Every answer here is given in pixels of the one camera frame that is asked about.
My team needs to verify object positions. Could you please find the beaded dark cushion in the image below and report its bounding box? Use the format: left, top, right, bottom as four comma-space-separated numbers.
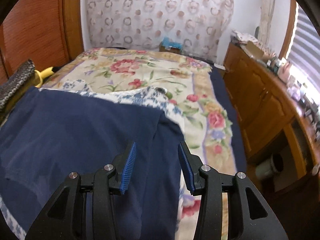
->
0, 59, 35, 113

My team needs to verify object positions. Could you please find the round trash bin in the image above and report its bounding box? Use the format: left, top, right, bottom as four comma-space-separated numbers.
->
255, 152, 284, 178

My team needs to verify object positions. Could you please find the navy bed sheet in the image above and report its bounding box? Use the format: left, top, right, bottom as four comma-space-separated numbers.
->
207, 66, 248, 173

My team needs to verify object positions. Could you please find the yellow plush toy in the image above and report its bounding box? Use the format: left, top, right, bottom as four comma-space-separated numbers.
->
34, 66, 54, 88

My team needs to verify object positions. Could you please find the striped window blind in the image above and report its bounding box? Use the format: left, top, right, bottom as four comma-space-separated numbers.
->
290, 2, 320, 85

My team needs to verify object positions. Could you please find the navy printed t-shirt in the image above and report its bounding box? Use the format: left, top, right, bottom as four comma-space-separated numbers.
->
0, 86, 185, 240

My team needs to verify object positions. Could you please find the open cardboard box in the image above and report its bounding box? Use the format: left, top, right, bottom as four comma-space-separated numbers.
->
244, 41, 265, 59

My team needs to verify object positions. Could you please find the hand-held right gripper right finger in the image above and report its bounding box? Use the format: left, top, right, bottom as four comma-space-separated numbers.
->
178, 142, 288, 240

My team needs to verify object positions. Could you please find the brown box with blue item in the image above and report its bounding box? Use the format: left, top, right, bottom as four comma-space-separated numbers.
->
160, 37, 183, 53

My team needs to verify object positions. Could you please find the sheer ring-patterned curtain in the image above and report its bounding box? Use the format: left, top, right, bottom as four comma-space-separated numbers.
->
84, 0, 234, 63

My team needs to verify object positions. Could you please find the long wooden cabinet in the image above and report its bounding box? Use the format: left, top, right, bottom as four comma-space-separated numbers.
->
222, 41, 320, 193

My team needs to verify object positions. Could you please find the folded floral cloth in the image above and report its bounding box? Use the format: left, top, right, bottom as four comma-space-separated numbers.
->
231, 29, 259, 44

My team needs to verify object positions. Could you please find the brown slatted wardrobe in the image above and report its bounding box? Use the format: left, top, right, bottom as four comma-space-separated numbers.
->
0, 0, 84, 85

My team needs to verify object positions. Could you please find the beige tied side curtain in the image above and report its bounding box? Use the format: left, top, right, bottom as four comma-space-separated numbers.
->
257, 0, 275, 43

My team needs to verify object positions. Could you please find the blue floral white blanket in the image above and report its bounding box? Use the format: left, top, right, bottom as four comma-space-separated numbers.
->
0, 79, 195, 240

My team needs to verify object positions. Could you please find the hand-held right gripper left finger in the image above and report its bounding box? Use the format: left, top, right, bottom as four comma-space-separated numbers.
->
25, 141, 137, 240

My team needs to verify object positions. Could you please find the pink floral blanket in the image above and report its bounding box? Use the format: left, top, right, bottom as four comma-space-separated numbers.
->
41, 47, 239, 240

